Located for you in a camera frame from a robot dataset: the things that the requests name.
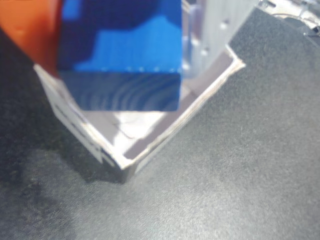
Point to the blue cube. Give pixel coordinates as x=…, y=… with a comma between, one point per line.
x=120, y=50

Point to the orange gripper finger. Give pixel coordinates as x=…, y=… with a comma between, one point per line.
x=27, y=25

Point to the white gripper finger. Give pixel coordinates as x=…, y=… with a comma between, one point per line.
x=215, y=27

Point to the white open cardboard box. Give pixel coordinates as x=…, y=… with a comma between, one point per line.
x=130, y=140

